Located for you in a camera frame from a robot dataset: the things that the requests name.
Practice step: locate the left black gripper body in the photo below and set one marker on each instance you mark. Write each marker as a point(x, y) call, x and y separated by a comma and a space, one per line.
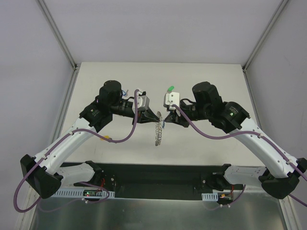
point(143, 116)

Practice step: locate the metal disc keyring holder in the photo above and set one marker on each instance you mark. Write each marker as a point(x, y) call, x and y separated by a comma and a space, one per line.
point(158, 129)

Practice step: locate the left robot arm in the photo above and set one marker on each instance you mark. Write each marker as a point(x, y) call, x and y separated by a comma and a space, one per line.
point(44, 172)

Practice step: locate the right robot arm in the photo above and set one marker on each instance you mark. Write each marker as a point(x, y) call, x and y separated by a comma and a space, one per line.
point(215, 119)

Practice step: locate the key with blue outlined tag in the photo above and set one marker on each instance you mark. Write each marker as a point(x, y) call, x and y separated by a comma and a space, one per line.
point(125, 93)

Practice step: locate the key with green tag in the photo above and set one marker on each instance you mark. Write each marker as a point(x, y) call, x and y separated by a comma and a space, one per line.
point(170, 89)

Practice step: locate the key with yellow tag lower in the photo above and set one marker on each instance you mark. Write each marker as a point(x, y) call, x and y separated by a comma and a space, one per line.
point(106, 138)

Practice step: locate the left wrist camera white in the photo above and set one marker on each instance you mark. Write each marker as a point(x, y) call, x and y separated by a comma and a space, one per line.
point(141, 101)

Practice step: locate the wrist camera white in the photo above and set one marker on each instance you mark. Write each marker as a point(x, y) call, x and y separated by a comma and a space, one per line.
point(170, 99)
point(141, 101)

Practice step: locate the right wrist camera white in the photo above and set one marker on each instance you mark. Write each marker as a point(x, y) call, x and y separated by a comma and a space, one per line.
point(170, 99)

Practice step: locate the left aluminium frame post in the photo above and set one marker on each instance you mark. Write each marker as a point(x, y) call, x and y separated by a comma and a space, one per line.
point(56, 32)

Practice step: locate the aluminium frame post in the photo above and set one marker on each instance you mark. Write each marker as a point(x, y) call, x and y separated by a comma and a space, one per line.
point(264, 35)
point(56, 32)

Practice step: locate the right aluminium frame post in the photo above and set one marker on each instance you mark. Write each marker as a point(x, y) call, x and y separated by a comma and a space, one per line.
point(264, 35)

